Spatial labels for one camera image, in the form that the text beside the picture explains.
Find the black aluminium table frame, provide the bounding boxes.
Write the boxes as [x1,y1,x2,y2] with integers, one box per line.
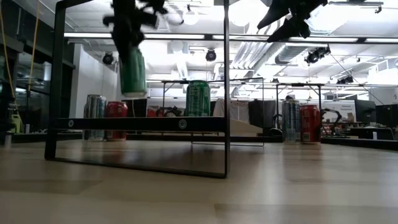
[9,132,398,152]

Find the white cloth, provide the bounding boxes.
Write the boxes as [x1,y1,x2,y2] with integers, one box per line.
[213,98,249,125]

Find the white wall sign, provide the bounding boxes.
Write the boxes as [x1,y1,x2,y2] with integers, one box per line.
[323,101,357,121]

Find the silver ventilation duct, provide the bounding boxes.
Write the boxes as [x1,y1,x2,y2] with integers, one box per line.
[275,43,312,66]

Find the wooden shelf black metal frame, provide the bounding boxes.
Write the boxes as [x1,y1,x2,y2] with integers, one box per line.
[44,0,265,180]

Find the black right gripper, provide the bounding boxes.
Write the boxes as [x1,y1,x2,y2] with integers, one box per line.
[257,0,329,42]

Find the yellow extension cable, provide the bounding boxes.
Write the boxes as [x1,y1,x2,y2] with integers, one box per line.
[0,0,41,103]

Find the red box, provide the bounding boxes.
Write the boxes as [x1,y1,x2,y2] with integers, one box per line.
[146,105,162,118]

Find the black computer monitor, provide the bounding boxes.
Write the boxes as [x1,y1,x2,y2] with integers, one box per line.
[354,99,376,124]
[120,98,149,118]
[375,104,398,128]

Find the silver can blue tab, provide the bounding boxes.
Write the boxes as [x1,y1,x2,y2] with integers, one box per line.
[83,94,108,141]
[281,99,302,144]

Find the green soda can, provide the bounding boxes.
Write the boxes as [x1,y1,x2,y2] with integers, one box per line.
[119,46,147,98]
[185,80,211,118]

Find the black track spotlights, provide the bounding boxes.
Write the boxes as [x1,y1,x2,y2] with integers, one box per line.
[304,45,332,65]
[336,75,354,85]

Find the red soda can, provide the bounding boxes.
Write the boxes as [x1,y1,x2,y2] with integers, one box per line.
[299,104,322,144]
[105,101,129,141]

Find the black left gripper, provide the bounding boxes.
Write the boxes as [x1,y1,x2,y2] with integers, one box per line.
[102,0,169,63]

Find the linear ceiling light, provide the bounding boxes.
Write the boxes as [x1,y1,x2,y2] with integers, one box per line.
[63,32,398,44]

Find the yellow green jug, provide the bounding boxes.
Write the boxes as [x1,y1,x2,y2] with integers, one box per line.
[9,111,24,134]

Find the dark office chair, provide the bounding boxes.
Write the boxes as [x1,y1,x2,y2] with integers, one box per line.
[248,99,277,128]

